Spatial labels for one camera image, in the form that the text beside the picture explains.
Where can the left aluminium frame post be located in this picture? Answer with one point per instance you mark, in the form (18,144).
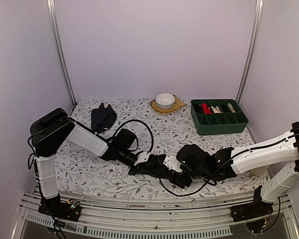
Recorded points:
(59,49)

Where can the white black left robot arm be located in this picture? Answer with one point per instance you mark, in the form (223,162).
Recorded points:
(48,134)

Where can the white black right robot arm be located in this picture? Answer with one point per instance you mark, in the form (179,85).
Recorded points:
(230,162)

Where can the floral tablecloth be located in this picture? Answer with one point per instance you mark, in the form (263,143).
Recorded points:
(81,172)

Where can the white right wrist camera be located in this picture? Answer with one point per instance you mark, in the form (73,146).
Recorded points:
(172,163)

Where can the beige rolled cloth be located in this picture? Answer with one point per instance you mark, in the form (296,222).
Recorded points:
(216,110)

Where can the aluminium frame post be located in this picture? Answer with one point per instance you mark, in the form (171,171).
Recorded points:
(59,49)
(251,49)

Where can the dark navy underwear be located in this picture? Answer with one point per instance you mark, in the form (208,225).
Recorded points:
(103,118)

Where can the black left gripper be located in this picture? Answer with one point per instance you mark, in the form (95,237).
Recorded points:
(142,163)

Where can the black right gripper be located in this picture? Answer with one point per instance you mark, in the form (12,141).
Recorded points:
(180,181)

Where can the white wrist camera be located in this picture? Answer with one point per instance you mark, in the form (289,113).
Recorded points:
(142,158)
(172,163)

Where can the right aluminium frame post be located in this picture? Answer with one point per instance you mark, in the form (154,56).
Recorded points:
(251,49)

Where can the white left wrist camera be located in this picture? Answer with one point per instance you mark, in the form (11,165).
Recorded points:
(142,158)

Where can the black striped underwear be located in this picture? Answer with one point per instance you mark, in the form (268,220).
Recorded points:
(166,173)

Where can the green compartment organizer box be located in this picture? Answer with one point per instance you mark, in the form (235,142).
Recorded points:
(231,120)

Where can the cream plastic cup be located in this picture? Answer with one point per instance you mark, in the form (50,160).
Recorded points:
(259,171)

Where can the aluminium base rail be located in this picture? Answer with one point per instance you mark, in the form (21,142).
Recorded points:
(192,218)

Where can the woven straw mat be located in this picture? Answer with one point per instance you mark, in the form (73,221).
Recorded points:
(177,105)

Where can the red rolled cloth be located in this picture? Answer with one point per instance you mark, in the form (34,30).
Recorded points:
(206,108)

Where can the white ceramic bowl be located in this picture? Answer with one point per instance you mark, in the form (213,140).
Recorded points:
(165,100)

